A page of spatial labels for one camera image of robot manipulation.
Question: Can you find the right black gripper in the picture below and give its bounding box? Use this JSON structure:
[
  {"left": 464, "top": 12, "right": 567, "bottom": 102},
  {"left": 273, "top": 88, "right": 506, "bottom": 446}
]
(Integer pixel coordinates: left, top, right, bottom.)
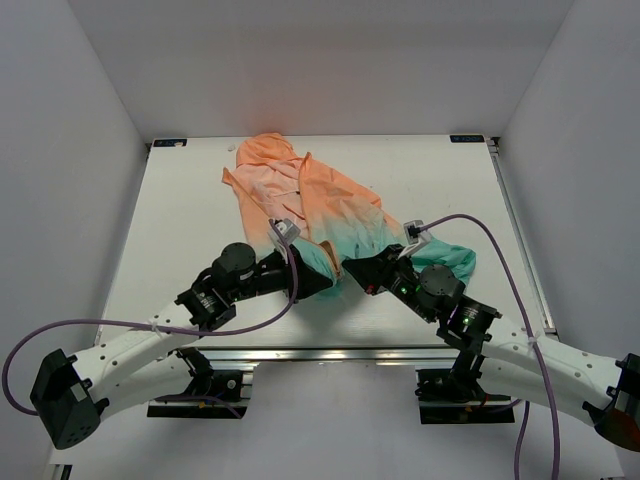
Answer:
[{"left": 345, "top": 243, "right": 437, "bottom": 323}]

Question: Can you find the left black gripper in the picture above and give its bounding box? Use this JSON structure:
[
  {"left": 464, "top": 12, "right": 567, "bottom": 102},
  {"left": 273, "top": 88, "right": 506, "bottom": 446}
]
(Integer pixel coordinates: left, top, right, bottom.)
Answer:
[{"left": 231, "top": 245, "right": 332, "bottom": 305}]

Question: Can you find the orange and teal jacket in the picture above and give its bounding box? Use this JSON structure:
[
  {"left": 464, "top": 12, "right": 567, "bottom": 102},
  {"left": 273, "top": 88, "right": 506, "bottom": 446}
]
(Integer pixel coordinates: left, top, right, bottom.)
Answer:
[{"left": 222, "top": 130, "right": 479, "bottom": 302}]

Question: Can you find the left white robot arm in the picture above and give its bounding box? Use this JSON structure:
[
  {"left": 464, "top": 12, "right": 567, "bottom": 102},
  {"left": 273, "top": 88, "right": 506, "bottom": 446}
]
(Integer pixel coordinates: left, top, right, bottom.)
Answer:
[{"left": 30, "top": 242, "right": 333, "bottom": 450}]

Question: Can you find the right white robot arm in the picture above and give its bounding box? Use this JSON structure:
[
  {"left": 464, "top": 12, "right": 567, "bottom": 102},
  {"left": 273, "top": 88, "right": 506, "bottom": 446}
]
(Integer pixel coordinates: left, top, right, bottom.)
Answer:
[{"left": 343, "top": 245, "right": 639, "bottom": 451}]

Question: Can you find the right blue table label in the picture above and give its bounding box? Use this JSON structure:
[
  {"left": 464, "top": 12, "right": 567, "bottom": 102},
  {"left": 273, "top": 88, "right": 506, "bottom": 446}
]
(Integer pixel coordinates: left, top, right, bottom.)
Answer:
[{"left": 449, "top": 134, "right": 485, "bottom": 143}]

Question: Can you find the blue table label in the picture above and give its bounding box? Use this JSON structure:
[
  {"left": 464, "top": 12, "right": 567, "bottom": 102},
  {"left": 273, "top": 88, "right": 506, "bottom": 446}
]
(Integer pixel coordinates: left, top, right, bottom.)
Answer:
[
  {"left": 449, "top": 134, "right": 485, "bottom": 143},
  {"left": 152, "top": 138, "right": 187, "bottom": 148}
]

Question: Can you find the left blue table label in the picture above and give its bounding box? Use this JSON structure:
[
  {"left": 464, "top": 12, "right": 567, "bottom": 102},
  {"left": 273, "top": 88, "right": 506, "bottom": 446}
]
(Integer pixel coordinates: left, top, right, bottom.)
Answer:
[{"left": 152, "top": 138, "right": 187, "bottom": 148}]

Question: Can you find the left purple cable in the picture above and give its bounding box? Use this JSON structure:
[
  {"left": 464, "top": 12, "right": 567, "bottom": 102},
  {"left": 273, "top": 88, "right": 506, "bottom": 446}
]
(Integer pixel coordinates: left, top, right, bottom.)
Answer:
[{"left": 1, "top": 234, "right": 301, "bottom": 417}]

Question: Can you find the purple cable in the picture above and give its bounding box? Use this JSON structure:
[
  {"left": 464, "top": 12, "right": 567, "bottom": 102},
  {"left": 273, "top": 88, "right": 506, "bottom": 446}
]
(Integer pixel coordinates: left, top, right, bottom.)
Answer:
[
  {"left": 412, "top": 213, "right": 561, "bottom": 480},
  {"left": 1, "top": 234, "right": 301, "bottom": 417}
]

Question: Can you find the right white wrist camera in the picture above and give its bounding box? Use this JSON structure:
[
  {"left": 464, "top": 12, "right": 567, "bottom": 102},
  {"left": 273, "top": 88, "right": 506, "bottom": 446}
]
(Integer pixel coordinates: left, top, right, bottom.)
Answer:
[{"left": 399, "top": 220, "right": 434, "bottom": 258}]

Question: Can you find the aluminium table front rail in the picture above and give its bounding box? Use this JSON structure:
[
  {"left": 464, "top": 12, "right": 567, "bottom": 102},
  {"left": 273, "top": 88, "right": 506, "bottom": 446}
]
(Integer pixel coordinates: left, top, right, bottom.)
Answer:
[{"left": 199, "top": 347, "right": 459, "bottom": 362}]

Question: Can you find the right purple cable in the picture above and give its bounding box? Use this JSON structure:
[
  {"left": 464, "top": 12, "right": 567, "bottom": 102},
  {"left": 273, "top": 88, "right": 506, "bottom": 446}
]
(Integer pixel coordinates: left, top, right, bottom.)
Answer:
[{"left": 412, "top": 213, "right": 561, "bottom": 480}]

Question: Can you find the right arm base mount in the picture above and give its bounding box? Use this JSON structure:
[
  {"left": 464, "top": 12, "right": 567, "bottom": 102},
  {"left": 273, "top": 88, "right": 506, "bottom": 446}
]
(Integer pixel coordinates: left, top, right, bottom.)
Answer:
[{"left": 414, "top": 353, "right": 517, "bottom": 425}]

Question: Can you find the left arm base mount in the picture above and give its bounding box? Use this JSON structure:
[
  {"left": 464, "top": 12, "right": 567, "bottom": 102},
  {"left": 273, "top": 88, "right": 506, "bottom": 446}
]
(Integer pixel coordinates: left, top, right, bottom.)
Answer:
[{"left": 147, "top": 348, "right": 253, "bottom": 420}]

